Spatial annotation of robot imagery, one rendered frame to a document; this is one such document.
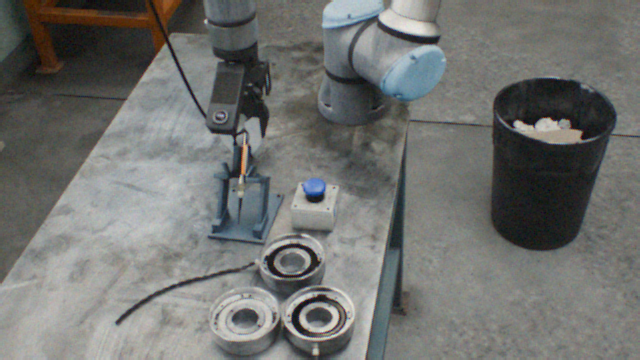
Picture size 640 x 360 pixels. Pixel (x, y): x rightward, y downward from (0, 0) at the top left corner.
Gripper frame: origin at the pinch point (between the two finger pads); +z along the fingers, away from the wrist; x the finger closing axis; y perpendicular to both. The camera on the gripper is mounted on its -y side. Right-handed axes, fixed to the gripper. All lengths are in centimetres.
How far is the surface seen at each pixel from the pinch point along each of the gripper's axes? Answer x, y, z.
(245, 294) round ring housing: -6.4, -22.6, 9.1
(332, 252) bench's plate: -16.6, -8.4, 12.1
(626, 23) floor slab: -89, 232, 93
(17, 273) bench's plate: 32.9, -22.7, 11.9
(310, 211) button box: -11.9, -3.7, 7.9
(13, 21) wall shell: 157, 157, 71
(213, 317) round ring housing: -3.1, -27.9, 9.1
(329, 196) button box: -14.3, 0.3, 7.6
